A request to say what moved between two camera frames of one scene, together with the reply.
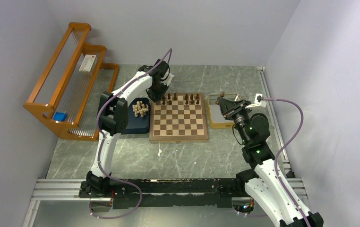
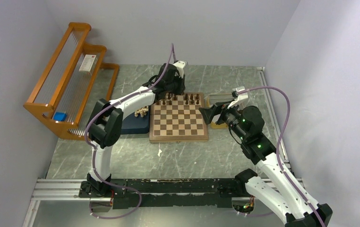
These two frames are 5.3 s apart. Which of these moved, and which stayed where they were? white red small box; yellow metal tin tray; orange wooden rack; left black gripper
Moved: left black gripper
Stayed: white red small box; orange wooden rack; yellow metal tin tray
